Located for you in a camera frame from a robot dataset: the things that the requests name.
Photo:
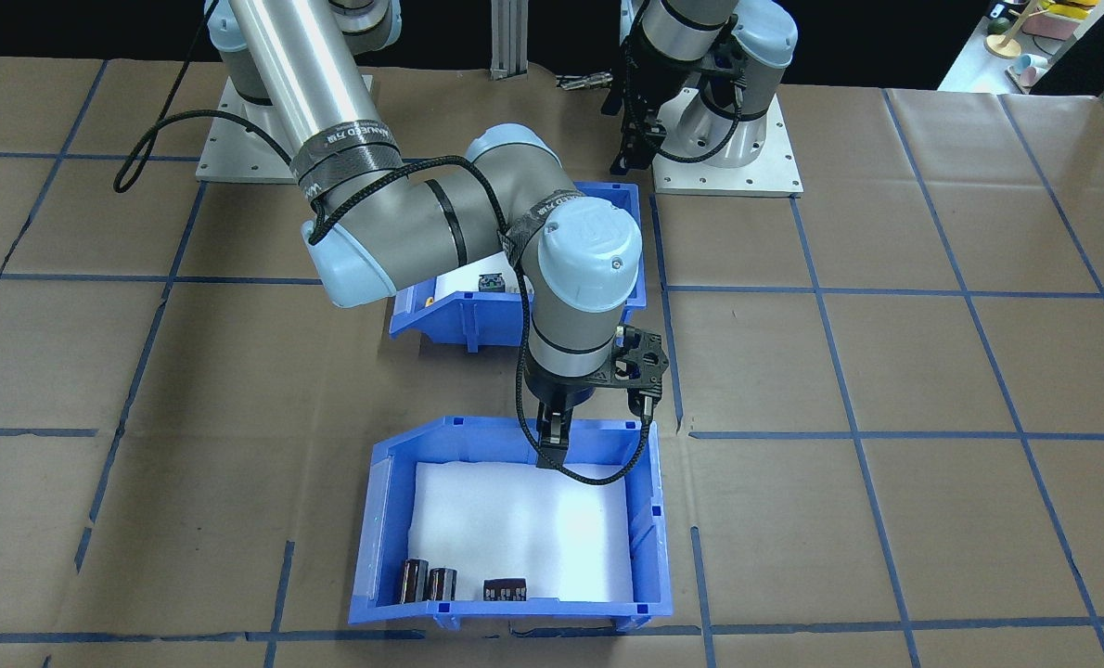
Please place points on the blue bin of push buttons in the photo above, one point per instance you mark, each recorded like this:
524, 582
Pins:
441, 325

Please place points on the blue bin of black parts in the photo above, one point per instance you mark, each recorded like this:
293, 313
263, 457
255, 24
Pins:
647, 557

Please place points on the silver metal connector tool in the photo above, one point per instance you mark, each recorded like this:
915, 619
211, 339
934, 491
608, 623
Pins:
589, 82

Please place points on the white foam liner sheet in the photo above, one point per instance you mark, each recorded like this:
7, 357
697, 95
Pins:
515, 520
464, 280

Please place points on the black rectangular relay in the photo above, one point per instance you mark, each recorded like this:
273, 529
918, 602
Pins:
505, 590

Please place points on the white side table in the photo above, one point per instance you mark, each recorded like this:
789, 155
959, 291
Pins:
974, 76

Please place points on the wooden stand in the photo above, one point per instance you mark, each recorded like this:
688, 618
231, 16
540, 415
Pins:
1007, 37

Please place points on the light blue cup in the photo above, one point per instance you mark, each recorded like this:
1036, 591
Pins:
1030, 69

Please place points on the pink and yellow toy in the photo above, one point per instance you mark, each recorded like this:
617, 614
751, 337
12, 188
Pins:
1062, 19

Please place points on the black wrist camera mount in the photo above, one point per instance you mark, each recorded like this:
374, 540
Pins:
640, 357
721, 65

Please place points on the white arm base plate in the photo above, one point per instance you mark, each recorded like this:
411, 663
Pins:
775, 178
227, 160

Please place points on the black switch with green insert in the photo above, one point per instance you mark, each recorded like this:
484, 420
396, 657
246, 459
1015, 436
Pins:
492, 281

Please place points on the aluminium frame post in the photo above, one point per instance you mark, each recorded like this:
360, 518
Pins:
510, 37

